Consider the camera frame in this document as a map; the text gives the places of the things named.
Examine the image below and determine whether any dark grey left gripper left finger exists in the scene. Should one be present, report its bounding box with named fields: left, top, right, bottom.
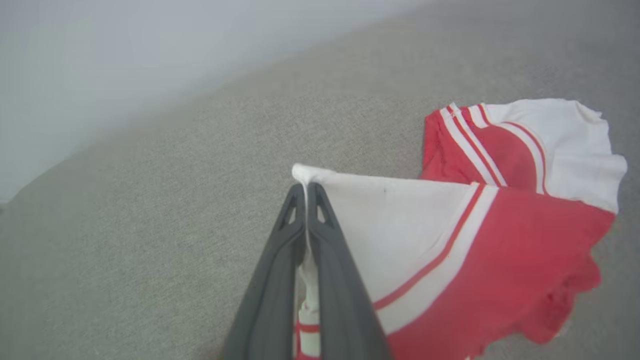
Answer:
left=222, top=183, right=307, bottom=360

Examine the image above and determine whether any red and white jersey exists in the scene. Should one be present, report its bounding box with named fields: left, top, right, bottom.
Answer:
left=291, top=98, right=628, bottom=360

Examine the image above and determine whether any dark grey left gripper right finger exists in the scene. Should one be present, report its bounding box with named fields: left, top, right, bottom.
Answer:
left=306, top=182, right=394, bottom=360

